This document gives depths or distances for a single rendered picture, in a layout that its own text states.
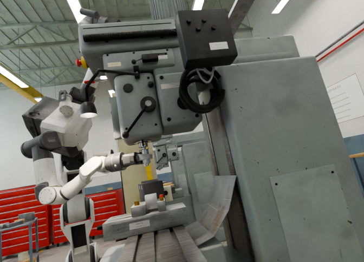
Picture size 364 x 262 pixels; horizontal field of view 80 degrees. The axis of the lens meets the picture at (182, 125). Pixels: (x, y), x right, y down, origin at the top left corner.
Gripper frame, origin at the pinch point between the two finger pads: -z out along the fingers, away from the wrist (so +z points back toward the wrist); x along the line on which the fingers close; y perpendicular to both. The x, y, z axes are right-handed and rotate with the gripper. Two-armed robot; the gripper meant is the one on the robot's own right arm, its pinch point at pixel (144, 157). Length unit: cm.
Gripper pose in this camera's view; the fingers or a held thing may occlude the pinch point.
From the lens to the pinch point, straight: 106.4
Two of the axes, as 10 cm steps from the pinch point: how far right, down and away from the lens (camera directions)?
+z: -9.7, 1.9, 1.3
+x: 1.6, 1.7, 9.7
